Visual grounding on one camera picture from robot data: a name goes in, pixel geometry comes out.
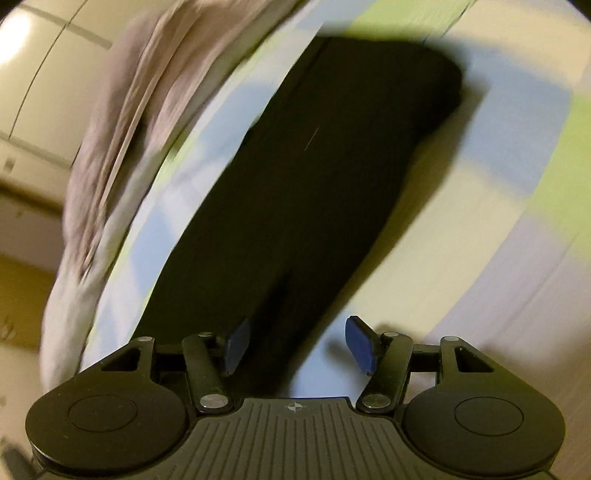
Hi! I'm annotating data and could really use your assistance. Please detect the black trousers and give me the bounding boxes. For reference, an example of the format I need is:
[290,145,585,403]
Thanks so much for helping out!
[135,36,463,396]

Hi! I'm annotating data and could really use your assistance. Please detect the checkered bed sheet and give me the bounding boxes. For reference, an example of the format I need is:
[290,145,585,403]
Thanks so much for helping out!
[78,0,591,402]

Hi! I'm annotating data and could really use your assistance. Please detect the white striped duvet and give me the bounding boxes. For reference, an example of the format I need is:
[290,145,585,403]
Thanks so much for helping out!
[38,0,316,393]

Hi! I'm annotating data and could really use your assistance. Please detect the pink folded cloth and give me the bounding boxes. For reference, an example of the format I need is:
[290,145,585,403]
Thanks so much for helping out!
[61,1,297,279]

